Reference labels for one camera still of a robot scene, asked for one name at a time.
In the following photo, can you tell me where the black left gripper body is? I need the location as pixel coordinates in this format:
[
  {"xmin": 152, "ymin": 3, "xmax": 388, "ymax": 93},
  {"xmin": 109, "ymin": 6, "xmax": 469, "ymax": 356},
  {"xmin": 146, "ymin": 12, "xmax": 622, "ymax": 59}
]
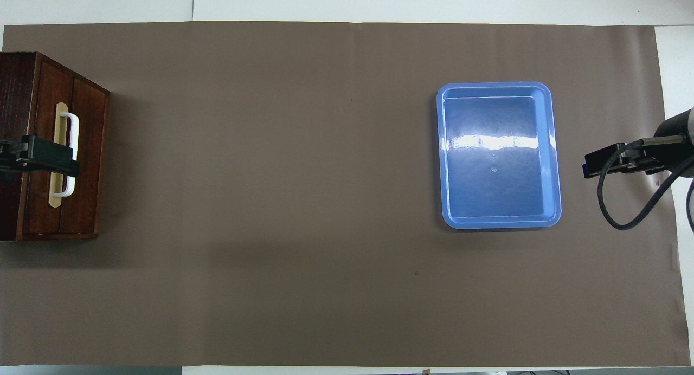
[{"xmin": 0, "ymin": 137, "xmax": 34, "ymax": 182}]

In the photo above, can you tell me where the brown table mat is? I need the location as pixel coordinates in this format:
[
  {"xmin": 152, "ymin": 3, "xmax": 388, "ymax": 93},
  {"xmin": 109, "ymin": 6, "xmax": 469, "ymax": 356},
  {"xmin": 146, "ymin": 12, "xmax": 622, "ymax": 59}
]
[{"xmin": 0, "ymin": 21, "xmax": 685, "ymax": 367}]

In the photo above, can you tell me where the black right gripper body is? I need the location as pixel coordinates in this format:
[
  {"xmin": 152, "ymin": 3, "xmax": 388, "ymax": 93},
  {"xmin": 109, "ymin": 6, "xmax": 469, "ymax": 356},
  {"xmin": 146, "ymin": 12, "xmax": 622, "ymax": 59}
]
[{"xmin": 618, "ymin": 139, "xmax": 667, "ymax": 175}]

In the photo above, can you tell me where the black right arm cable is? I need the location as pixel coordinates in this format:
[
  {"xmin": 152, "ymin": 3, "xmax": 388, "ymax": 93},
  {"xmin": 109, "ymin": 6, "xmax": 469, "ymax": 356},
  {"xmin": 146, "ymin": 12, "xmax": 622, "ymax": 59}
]
[{"xmin": 597, "ymin": 138, "xmax": 694, "ymax": 231}]

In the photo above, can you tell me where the dark wooden cabinet box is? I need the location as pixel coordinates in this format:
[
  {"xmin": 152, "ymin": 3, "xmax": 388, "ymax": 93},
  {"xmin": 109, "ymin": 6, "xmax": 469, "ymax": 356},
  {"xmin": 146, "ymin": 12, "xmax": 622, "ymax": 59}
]
[{"xmin": 0, "ymin": 51, "xmax": 111, "ymax": 242}]

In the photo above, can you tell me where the blue plastic tray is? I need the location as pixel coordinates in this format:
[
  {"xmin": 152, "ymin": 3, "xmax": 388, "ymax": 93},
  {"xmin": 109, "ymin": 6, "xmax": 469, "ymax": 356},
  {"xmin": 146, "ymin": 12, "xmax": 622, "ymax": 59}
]
[{"xmin": 436, "ymin": 82, "xmax": 562, "ymax": 230}]

